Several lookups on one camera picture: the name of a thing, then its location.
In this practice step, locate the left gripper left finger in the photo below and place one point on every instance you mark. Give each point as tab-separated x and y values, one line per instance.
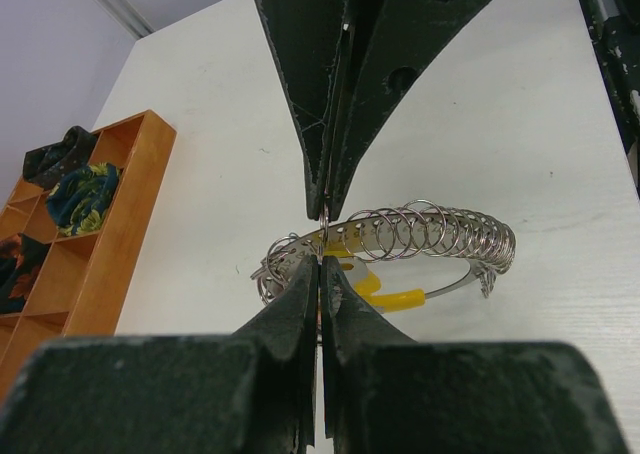
252	391

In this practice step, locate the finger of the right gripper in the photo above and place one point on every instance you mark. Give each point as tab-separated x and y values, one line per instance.
303	37
392	44

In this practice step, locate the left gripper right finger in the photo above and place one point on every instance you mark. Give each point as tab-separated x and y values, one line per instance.
387	393

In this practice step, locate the yellow tag key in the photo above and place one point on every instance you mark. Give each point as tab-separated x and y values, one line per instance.
360	277

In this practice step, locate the rolled black orange sock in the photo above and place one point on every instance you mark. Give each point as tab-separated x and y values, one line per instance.
21	261

